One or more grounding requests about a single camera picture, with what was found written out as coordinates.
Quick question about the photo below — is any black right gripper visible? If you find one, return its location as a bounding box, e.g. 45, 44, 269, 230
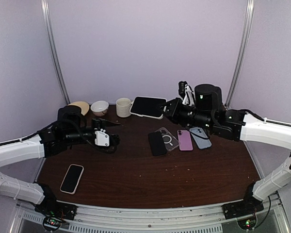
157, 97, 214, 131

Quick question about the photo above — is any clear magsafe phone case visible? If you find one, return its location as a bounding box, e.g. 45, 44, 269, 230
156, 127, 179, 151

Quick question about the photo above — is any black phone with dark case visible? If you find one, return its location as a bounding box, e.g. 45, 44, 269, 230
148, 132, 167, 156

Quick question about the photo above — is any light blue phone case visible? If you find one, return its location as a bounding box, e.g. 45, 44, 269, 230
189, 127, 212, 150

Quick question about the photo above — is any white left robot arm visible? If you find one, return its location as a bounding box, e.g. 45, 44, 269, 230
0, 105, 120, 216

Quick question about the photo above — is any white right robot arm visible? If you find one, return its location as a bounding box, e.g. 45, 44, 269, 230
157, 82, 291, 215

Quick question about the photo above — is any white ceramic bowl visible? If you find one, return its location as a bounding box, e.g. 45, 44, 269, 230
90, 100, 109, 117

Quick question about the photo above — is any white ceramic mug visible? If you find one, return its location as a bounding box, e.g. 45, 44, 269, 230
116, 98, 133, 118

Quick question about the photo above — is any beige ceramic plate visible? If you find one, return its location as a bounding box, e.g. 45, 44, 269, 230
68, 101, 90, 116

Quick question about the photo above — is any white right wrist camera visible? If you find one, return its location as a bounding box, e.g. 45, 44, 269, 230
182, 84, 195, 106

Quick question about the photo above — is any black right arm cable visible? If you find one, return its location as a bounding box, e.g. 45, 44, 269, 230
184, 103, 291, 141

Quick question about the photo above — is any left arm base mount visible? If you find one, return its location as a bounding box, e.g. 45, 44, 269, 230
34, 184, 77, 232

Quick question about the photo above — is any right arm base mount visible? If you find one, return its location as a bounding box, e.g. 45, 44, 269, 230
222, 183, 264, 231

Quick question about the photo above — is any right aluminium frame post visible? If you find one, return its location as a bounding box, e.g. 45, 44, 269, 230
225, 0, 255, 109

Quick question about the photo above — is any aluminium frame post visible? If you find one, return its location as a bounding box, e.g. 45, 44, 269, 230
225, 0, 255, 109
41, 0, 70, 104

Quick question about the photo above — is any left aluminium frame post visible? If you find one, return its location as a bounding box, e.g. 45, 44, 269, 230
41, 0, 70, 104

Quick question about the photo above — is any aluminium front rail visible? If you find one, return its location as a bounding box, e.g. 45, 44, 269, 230
8, 194, 291, 233

